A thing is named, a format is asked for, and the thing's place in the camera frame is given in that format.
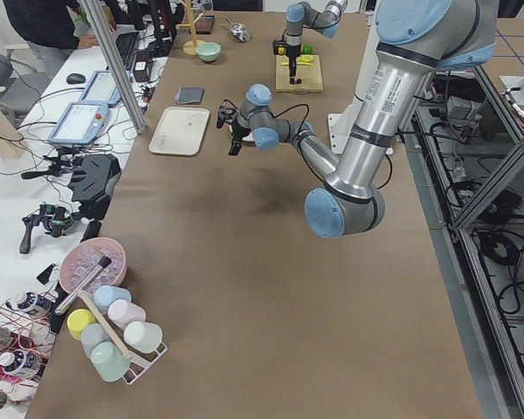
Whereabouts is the white camera mast base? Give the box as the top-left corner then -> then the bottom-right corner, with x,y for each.
327,6 -> 379,155

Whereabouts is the wooden mug tree stand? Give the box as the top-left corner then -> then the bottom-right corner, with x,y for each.
176,0 -> 204,56

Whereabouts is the aluminium frame post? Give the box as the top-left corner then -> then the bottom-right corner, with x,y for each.
80,0 -> 146,134

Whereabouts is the cream rabbit tray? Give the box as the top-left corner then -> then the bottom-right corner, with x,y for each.
148,106 -> 210,156

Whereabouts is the blue teach pendant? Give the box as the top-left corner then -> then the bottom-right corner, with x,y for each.
79,70 -> 121,106
48,101 -> 109,146

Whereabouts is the white plastic cup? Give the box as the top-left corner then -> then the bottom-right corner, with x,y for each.
123,321 -> 162,354

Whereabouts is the wooden cutting board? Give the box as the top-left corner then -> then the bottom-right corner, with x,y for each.
275,55 -> 323,93

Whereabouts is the grey folded cloth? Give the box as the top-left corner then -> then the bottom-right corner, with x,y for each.
175,86 -> 204,105

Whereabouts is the cream round plate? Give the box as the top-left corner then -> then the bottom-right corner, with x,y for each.
229,126 -> 255,147

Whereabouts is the black plastic stand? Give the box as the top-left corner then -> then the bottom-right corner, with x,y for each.
68,154 -> 121,220

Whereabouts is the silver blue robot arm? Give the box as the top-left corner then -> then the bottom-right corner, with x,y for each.
217,1 -> 499,238
272,1 -> 348,85

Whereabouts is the grey plastic cup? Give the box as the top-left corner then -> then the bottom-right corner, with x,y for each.
80,323 -> 111,359

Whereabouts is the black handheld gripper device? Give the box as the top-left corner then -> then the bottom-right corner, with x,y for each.
19,203 -> 81,254

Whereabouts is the green lime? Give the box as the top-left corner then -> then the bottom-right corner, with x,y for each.
302,44 -> 314,54

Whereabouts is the pink bowl of ice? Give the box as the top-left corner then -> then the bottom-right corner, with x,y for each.
59,237 -> 127,294

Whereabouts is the black computer mouse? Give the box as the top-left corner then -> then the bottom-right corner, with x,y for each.
65,73 -> 86,85

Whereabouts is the metal ice scoop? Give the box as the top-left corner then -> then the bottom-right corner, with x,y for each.
225,17 -> 252,43

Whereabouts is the pink plastic cup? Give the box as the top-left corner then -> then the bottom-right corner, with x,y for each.
107,299 -> 146,329

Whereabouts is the white cup rack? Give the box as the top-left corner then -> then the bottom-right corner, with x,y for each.
79,291 -> 169,386

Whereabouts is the yellow plastic cup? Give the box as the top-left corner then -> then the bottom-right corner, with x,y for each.
66,308 -> 96,340

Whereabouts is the mint green bowl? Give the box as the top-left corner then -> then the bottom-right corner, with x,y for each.
196,42 -> 222,63

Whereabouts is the mint green plastic cup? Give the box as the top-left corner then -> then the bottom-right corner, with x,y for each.
90,341 -> 130,382

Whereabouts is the black keyboard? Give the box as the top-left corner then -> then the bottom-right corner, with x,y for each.
115,31 -> 140,71

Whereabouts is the metal muddler black tip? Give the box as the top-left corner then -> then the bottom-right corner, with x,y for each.
54,256 -> 112,315

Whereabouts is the person in dark top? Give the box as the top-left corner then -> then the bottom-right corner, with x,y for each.
3,0 -> 99,50

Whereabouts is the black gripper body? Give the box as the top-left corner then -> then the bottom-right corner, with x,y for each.
216,100 -> 251,141
272,38 -> 299,60

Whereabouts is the blue plastic cup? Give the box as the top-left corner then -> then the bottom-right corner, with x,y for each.
93,285 -> 132,313

